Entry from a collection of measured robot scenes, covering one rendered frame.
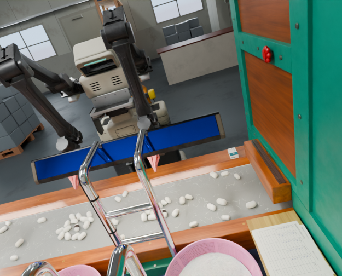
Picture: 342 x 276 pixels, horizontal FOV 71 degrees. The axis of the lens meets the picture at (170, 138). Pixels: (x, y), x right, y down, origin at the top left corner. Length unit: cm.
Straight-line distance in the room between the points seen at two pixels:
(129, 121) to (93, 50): 45
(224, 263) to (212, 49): 493
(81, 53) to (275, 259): 121
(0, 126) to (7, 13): 589
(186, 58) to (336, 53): 495
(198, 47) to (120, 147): 474
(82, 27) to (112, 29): 834
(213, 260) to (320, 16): 67
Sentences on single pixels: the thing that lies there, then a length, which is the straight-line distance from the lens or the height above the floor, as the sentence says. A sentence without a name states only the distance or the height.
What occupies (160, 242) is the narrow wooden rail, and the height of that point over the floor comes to 77.
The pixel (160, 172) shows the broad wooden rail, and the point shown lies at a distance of 115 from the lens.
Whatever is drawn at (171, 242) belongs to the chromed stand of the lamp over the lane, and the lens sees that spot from 79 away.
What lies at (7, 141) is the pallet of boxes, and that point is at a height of 27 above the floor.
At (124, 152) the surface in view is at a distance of 75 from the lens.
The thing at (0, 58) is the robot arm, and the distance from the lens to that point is 110.
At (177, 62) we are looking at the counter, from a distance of 536.
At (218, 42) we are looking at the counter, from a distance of 547.
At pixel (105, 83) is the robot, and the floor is 116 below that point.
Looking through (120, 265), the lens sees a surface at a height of 112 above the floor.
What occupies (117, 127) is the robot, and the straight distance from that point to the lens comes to 151.
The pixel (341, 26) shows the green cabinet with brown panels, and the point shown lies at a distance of 48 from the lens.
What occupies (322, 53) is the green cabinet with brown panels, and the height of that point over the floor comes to 127.
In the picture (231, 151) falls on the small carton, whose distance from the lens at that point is 113.
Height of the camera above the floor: 141
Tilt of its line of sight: 27 degrees down
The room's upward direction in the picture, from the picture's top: 17 degrees counter-clockwise
